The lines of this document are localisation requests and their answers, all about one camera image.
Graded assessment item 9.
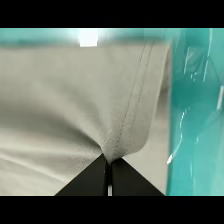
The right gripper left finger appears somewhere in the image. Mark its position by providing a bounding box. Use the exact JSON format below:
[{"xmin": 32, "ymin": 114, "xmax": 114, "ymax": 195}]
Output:
[{"xmin": 54, "ymin": 153, "xmax": 109, "ymax": 197}]

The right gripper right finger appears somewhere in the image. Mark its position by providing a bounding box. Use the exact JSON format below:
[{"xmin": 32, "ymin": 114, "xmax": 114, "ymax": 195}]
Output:
[{"xmin": 111, "ymin": 156, "xmax": 165, "ymax": 197}]

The brown garment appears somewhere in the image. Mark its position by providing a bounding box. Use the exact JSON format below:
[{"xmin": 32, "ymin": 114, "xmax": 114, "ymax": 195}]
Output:
[{"xmin": 0, "ymin": 41, "xmax": 173, "ymax": 197}]

